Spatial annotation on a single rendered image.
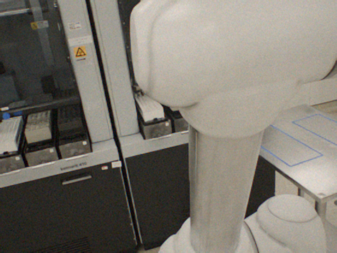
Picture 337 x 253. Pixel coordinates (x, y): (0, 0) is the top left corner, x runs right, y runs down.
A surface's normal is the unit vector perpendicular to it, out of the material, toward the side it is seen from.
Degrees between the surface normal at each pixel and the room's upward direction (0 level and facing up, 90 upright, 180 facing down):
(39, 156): 90
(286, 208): 7
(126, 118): 90
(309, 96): 90
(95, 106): 90
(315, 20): 78
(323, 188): 0
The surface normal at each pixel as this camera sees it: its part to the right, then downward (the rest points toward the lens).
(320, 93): 0.26, 0.38
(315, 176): -0.12, -0.90
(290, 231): -0.18, -0.14
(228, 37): 0.04, 0.25
